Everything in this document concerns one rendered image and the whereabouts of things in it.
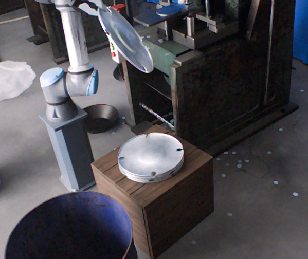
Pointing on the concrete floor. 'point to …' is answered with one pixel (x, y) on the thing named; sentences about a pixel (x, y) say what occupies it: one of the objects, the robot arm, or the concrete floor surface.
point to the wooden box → (161, 197)
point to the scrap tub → (73, 229)
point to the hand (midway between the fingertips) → (102, 11)
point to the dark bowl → (100, 117)
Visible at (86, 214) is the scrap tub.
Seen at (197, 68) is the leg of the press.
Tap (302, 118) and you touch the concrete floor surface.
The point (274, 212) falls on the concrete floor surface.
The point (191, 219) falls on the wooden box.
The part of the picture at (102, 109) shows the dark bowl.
